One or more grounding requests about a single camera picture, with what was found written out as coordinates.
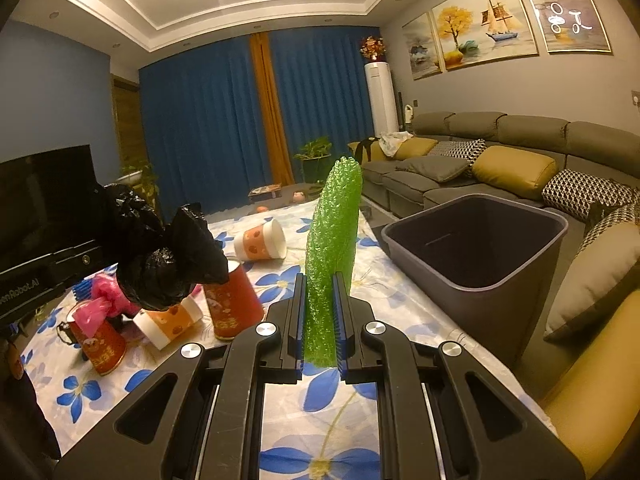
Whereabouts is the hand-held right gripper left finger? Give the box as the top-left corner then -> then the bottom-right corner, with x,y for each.
52,274 -> 307,480

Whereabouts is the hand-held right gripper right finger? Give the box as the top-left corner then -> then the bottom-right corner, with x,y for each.
334,272 -> 586,480

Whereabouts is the pink plastic bag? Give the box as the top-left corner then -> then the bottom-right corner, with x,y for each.
74,274 -> 123,336

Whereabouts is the green foam net sleeve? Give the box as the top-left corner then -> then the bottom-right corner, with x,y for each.
301,156 -> 363,368

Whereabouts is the black plastic bag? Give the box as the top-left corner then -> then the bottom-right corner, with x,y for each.
100,182 -> 230,312

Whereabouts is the grey plastic bin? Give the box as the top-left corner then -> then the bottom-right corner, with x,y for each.
381,194 -> 570,361

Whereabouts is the person's left forearm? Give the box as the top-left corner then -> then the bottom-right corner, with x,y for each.
0,335 -> 62,463

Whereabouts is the blue floral blanket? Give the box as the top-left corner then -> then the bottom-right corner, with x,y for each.
20,202 -> 558,480

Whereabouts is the red paper cup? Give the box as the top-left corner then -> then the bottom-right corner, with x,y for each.
204,259 -> 265,342
66,305 -> 127,377

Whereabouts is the black television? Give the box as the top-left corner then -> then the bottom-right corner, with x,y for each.
0,144 -> 97,275

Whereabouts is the potted plant in white pot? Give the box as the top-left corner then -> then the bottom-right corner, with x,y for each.
119,159 -> 160,208

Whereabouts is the potted plant in dark pot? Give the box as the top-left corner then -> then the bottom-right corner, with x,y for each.
293,136 -> 335,184

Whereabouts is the grey cushion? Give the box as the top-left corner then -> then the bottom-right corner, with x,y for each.
401,154 -> 472,184

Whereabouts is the white cloth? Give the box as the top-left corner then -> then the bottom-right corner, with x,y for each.
378,131 -> 415,157

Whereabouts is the black white patterned cushion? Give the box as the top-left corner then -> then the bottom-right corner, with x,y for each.
429,138 -> 487,167
541,168 -> 637,222

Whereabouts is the blue curtain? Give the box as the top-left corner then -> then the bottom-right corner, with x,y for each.
138,25 -> 382,216

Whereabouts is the orange curtain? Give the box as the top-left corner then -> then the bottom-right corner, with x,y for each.
249,31 -> 296,187

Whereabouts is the white standing air conditioner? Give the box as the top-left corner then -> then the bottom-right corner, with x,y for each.
364,62 -> 400,137

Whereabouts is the grey sofa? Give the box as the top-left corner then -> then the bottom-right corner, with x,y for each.
348,110 -> 640,281

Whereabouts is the flower bouquet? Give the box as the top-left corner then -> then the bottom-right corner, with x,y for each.
359,35 -> 387,64

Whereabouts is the large yellow cushion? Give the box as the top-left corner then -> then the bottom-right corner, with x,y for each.
542,287 -> 640,480

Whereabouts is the small landscape painting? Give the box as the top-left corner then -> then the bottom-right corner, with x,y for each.
401,11 -> 445,81

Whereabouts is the large sailboat painting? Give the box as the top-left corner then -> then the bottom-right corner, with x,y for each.
431,0 -> 540,72

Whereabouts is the pale framed painting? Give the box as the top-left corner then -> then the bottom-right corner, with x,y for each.
515,0 -> 613,54

